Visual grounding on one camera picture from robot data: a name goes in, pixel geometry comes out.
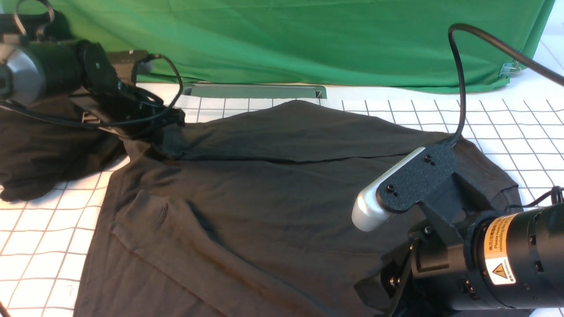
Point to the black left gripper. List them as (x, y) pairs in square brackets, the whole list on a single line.
[(133, 113)]

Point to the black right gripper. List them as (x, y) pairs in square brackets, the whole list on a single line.
[(425, 278)]

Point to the gray long-sleeve top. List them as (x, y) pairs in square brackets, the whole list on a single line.
[(247, 216)]

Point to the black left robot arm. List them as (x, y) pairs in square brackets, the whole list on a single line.
[(37, 68)]

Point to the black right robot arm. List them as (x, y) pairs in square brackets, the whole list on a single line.
[(514, 262)]

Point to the gray metal table slot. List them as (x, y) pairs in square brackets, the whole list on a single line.
[(255, 91)]

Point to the black clothes pile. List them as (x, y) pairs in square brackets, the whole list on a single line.
[(36, 155)]

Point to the silver binder clip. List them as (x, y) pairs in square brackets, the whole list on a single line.
[(510, 69)]

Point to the green backdrop cloth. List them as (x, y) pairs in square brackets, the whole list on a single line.
[(393, 43)]

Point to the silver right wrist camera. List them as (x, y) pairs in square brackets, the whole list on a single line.
[(429, 178)]

